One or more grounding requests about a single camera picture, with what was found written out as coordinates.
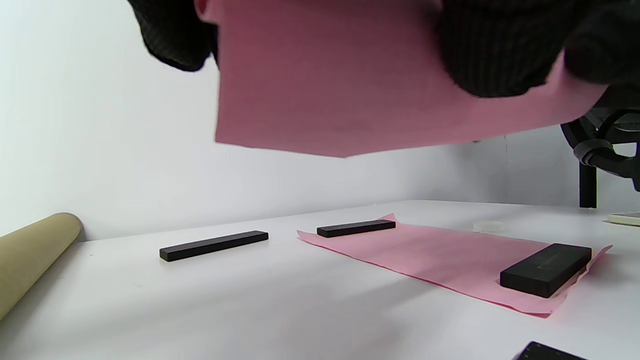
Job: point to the white flat object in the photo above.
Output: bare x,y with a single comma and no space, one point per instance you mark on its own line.
625,218

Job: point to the brown cardboard mailing tube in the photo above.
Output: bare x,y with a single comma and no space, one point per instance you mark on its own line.
35,255

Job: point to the pink paper sheet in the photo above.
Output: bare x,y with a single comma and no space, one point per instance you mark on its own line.
350,75
425,255

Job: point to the person's left hand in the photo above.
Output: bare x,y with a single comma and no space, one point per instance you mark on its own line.
500,45

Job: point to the black rectangular weight bar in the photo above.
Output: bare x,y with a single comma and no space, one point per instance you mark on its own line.
545,270
215,245
355,228
545,354

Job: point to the person's right hand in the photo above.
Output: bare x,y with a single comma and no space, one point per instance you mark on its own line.
610,45

